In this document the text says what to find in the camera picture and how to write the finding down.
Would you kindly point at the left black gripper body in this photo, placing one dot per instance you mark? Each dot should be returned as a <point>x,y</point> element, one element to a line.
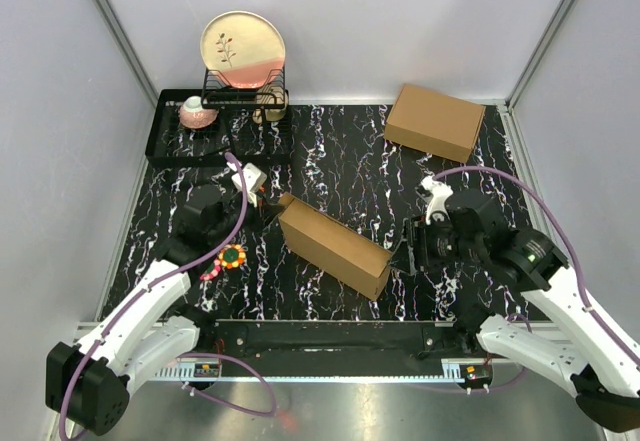
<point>254,217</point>

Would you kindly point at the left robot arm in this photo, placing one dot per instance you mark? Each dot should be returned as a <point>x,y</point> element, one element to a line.
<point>92,381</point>

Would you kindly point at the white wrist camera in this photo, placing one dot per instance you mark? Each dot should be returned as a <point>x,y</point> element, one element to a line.
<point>435,193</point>
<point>254,179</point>

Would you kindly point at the black wire dish rack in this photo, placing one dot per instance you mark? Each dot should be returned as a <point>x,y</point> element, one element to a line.
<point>171,145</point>

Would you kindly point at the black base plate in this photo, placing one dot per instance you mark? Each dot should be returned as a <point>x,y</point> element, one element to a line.
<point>291,349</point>

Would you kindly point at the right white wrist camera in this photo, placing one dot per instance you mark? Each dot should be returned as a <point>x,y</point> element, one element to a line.
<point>435,193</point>

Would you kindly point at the orange rimmed flower toy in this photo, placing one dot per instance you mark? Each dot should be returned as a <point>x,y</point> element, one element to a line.
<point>232,256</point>

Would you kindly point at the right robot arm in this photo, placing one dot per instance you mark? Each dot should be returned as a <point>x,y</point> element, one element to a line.
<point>601,368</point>

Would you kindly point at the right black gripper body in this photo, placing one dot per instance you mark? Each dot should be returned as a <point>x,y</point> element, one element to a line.
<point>439,244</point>

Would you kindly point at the brown cardboard box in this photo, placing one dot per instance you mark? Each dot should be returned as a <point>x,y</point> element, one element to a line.
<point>351,258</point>
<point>432,122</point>

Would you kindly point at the small cream plate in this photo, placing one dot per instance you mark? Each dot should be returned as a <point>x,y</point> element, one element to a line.
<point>272,104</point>

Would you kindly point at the closed brown cardboard box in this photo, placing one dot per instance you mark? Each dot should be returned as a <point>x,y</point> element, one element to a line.
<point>432,122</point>

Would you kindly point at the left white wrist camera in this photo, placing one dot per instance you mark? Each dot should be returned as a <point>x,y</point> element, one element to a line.
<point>254,179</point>

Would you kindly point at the small pink bowl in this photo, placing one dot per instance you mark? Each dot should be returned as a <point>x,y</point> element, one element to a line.
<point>193,115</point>

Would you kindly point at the large cream pink plate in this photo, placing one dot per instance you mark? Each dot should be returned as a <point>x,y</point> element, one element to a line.
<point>243,48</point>

